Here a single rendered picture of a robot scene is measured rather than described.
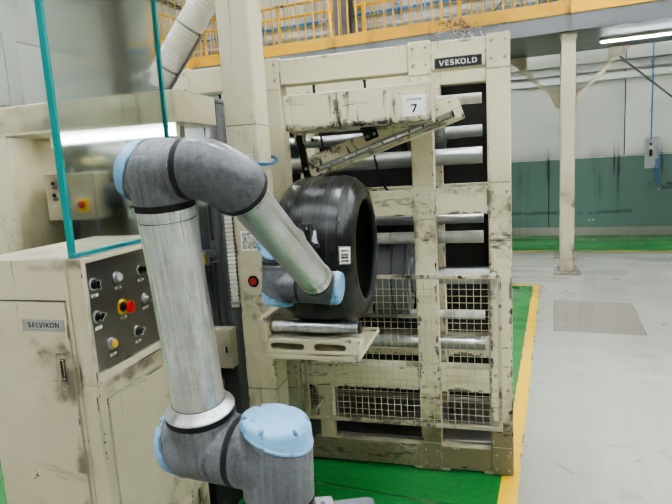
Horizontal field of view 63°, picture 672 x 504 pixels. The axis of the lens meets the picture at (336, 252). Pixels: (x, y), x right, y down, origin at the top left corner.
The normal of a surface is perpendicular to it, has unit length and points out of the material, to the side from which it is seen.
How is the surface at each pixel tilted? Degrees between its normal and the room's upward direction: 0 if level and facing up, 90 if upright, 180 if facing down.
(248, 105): 90
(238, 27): 90
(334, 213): 56
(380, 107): 90
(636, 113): 90
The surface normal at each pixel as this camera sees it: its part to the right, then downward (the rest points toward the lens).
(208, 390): 0.65, 0.18
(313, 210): -0.24, -0.47
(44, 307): -0.26, 0.16
